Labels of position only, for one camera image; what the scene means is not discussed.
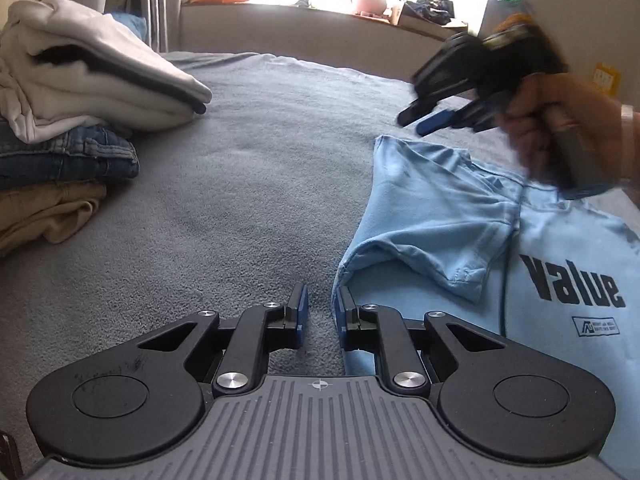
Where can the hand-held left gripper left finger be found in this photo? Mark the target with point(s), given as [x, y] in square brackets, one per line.
[301, 310]

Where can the light blue t-shirt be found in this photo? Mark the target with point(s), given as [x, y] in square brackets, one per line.
[450, 220]

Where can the gold bangle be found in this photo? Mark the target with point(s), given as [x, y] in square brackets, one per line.
[626, 120]

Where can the white folded garment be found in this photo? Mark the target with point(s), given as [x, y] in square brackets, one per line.
[75, 35]

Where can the cardboard box with dark clothes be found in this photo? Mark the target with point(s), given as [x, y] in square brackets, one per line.
[430, 12]

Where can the person's right hand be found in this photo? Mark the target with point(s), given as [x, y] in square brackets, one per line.
[590, 110]

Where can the blue pillow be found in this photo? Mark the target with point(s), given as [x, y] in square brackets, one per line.
[132, 22]

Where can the folded blue jeans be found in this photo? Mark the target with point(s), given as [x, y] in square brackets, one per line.
[60, 157]

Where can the grey bed blanket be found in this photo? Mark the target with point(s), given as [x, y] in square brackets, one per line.
[225, 200]

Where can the folded beige pants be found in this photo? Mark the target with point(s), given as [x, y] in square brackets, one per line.
[40, 210]

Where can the grey curtain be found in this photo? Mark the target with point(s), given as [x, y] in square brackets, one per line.
[160, 5]

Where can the pink flower pot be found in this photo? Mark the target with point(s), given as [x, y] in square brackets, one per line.
[370, 2]

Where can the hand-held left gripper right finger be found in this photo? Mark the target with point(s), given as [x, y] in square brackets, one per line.
[344, 312]

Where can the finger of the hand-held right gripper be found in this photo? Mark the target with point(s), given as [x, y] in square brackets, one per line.
[415, 112]
[435, 122]

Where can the yellow box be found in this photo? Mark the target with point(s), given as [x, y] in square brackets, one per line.
[606, 77]

